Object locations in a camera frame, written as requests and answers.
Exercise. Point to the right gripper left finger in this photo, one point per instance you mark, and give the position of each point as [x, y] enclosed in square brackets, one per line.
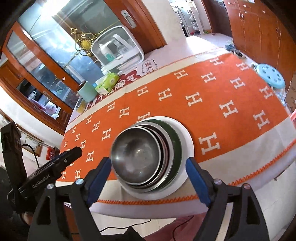
[50, 221]

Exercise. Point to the large white plate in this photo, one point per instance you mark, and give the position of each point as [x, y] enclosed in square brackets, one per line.
[181, 176]

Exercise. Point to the green plate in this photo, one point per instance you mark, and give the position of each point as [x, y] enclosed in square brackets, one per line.
[177, 150]

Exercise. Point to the dark steel bowl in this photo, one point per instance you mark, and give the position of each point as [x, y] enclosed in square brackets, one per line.
[136, 155]

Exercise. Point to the pink steel bowl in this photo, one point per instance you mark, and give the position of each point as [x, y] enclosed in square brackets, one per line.
[164, 167]

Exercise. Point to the wide steel bowl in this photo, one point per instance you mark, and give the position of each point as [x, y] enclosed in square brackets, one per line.
[171, 162]

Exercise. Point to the orange H pattern cloth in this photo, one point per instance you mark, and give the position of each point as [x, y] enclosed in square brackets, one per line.
[238, 126]

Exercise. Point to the pink plastic stool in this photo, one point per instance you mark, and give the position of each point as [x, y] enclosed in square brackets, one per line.
[293, 118]

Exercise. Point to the mint green canister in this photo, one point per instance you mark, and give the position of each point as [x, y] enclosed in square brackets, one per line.
[87, 91]

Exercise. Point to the green tissue pack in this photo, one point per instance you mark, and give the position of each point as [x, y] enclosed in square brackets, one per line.
[105, 84]

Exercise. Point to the blue plastic stool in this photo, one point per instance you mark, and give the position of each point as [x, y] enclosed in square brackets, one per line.
[270, 75]

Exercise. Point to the white storage box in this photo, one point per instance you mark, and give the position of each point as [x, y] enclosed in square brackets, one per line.
[117, 50]

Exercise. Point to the red white table mat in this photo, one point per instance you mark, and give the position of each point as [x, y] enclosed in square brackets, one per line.
[122, 81]

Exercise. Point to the wooden wall cabinet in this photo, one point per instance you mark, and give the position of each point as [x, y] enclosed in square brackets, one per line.
[259, 34]

